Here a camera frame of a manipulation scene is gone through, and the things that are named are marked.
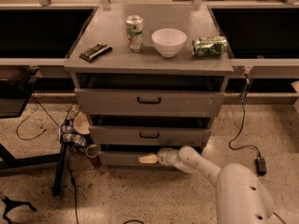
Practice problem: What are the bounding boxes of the black power adapter with cable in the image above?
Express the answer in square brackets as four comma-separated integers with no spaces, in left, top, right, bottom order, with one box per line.
[228,75,287,224]

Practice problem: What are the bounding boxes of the grey middle drawer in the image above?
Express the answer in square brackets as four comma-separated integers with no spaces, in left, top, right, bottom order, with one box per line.
[90,115,210,146]

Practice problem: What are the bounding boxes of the grey drawer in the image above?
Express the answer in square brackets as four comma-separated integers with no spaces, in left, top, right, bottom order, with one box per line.
[99,145,180,169]
[75,74,224,118]
[90,115,210,146]

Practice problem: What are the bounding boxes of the white bowl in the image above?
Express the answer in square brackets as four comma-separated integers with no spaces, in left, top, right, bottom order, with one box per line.
[151,28,187,57]

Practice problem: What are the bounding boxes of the black tripod foot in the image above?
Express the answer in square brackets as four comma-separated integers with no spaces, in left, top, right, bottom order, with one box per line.
[0,192,36,224]

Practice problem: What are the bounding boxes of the small bowl on floor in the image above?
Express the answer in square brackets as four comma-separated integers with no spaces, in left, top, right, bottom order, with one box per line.
[74,113,90,134]

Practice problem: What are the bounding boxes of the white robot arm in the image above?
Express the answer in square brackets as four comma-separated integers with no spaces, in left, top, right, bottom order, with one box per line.
[138,146,274,224]

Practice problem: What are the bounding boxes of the grey top drawer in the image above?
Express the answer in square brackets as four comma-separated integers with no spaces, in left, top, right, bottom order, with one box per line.
[75,74,224,118]

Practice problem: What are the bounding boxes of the black stand leg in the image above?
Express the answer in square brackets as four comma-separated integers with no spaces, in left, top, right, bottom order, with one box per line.
[51,142,67,196]

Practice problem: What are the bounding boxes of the upright white soda can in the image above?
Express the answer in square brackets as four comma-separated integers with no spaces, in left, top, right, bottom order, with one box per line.
[125,15,144,52]

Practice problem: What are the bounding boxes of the grey drawer cabinet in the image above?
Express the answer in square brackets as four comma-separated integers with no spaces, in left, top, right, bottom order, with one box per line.
[64,3,235,173]

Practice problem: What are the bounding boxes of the thin black floor cable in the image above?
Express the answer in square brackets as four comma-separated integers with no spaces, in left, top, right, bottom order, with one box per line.
[15,93,80,224]

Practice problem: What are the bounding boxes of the grey bottom drawer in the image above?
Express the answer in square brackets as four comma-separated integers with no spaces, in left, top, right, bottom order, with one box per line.
[99,145,180,169]

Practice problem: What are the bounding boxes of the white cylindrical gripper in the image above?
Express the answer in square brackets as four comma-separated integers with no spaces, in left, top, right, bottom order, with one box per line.
[138,147,180,167]

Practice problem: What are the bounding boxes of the brown cup on floor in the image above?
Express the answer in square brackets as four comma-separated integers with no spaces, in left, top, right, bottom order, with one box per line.
[85,144,101,168]

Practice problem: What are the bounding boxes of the green can lying sideways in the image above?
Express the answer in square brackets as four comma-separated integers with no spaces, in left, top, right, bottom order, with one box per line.
[192,36,227,57]

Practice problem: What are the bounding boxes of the black snack bar wrapper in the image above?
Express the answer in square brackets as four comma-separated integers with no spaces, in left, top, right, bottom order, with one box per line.
[79,44,112,63]

